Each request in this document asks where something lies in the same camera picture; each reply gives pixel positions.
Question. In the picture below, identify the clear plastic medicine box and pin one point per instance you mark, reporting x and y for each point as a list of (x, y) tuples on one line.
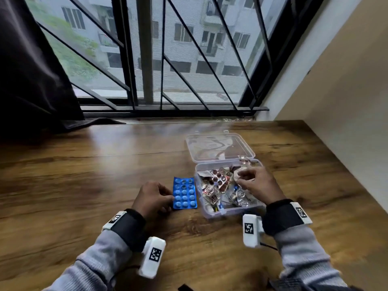
[(218, 146)]

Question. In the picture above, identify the black window frame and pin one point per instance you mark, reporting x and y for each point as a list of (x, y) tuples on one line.
[(124, 51)]

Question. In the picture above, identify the grey window sash bar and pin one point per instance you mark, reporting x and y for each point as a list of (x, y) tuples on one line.
[(147, 57)]

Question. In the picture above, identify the brown foil blister pack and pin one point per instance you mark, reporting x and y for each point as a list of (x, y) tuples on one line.
[(220, 178)]

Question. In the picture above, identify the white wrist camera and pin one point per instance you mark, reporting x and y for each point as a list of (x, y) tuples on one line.
[(251, 231), (153, 257)]

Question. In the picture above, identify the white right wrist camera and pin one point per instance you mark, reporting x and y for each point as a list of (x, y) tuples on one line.
[(251, 231)]

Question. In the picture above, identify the person's left forearm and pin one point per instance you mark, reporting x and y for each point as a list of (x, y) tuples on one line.
[(91, 263)]

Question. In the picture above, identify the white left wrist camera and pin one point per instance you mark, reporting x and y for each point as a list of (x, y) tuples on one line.
[(153, 257)]

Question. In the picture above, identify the dark curtain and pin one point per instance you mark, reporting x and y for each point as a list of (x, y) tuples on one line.
[(33, 81)]

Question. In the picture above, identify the grey apartment building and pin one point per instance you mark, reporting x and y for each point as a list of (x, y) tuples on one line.
[(182, 57)]

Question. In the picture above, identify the black metal window grille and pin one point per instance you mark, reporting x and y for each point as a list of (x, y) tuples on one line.
[(94, 21)]

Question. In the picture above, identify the person's right forearm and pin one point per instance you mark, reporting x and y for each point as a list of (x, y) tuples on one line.
[(306, 257)]

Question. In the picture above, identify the blue blister pack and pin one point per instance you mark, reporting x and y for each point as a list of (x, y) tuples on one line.
[(185, 193)]

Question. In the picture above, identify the person's right hand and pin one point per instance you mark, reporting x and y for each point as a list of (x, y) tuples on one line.
[(262, 184)]

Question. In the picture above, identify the green tree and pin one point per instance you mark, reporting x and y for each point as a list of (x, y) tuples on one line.
[(75, 54)]

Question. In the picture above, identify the person's left hand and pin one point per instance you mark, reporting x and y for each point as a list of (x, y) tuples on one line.
[(151, 198)]

